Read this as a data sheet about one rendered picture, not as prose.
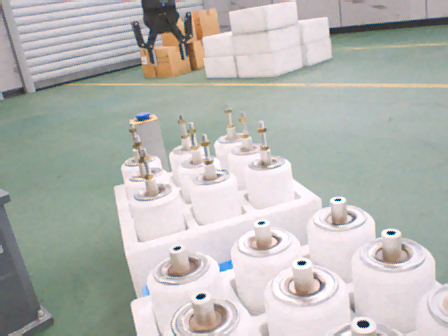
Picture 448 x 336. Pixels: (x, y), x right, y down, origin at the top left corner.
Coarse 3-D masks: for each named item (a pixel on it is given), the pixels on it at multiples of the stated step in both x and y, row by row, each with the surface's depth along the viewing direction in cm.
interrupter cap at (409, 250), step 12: (372, 240) 57; (408, 240) 56; (360, 252) 55; (372, 252) 55; (408, 252) 54; (420, 252) 53; (372, 264) 52; (384, 264) 52; (396, 264) 51; (408, 264) 51; (420, 264) 51
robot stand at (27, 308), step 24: (0, 192) 87; (0, 216) 86; (0, 240) 86; (0, 264) 87; (24, 264) 92; (0, 288) 87; (24, 288) 91; (0, 312) 88; (24, 312) 91; (48, 312) 96
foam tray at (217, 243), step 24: (120, 192) 111; (240, 192) 99; (120, 216) 97; (192, 216) 91; (240, 216) 87; (264, 216) 86; (288, 216) 88; (168, 240) 83; (192, 240) 84; (216, 240) 85; (144, 264) 82
